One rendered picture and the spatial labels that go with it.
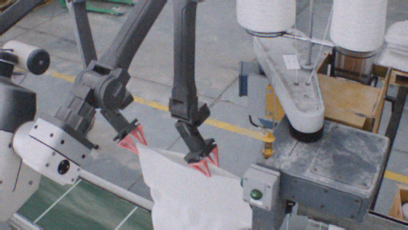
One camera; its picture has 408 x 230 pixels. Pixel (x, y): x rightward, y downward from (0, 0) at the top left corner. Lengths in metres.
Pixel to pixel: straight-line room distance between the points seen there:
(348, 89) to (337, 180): 0.40
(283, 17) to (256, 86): 0.34
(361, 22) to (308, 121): 0.27
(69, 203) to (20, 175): 1.32
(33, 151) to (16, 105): 0.14
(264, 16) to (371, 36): 0.28
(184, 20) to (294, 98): 0.36
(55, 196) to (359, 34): 1.87
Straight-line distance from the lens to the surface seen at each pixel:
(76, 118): 0.89
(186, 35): 1.14
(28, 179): 1.05
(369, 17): 1.03
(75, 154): 0.90
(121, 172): 3.00
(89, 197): 2.33
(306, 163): 0.99
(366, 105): 1.22
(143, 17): 0.98
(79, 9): 1.48
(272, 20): 1.10
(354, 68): 1.33
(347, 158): 1.01
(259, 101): 1.38
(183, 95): 1.21
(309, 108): 1.02
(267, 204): 0.99
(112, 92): 0.92
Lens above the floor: 1.99
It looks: 35 degrees down
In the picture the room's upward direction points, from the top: 4 degrees counter-clockwise
